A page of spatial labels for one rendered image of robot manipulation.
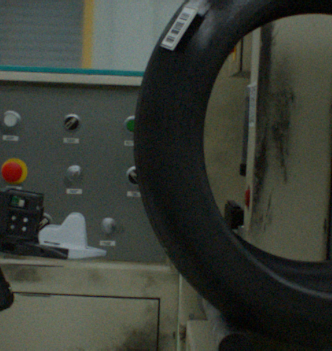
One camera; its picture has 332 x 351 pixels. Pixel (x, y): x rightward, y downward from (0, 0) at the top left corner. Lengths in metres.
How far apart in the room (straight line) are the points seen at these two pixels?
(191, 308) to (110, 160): 0.43
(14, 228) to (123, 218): 0.60
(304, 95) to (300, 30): 0.11
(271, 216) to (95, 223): 0.44
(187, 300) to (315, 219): 0.25
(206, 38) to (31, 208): 0.32
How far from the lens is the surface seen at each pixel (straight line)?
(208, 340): 1.33
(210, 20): 1.11
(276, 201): 1.48
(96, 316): 1.75
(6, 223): 1.19
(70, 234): 1.20
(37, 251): 1.18
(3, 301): 1.22
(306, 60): 1.49
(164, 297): 1.75
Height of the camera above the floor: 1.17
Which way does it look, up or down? 3 degrees down
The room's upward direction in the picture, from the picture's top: 3 degrees clockwise
